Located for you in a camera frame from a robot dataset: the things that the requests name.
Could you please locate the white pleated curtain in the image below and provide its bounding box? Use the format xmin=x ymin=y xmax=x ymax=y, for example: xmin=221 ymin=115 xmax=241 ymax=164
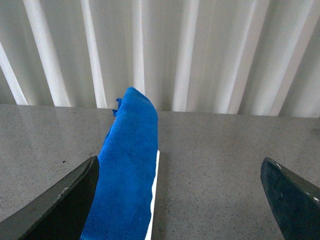
xmin=0 ymin=0 xmax=320 ymax=118

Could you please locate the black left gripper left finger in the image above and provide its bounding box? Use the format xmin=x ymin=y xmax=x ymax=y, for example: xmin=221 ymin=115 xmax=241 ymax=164
xmin=0 ymin=156 xmax=99 ymax=240

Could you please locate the blue microfiber cloth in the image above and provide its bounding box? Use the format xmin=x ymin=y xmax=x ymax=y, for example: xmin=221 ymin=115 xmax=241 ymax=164
xmin=80 ymin=87 xmax=158 ymax=240

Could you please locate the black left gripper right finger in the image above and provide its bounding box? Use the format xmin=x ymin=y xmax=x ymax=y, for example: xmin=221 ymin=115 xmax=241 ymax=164
xmin=260 ymin=157 xmax=320 ymax=240

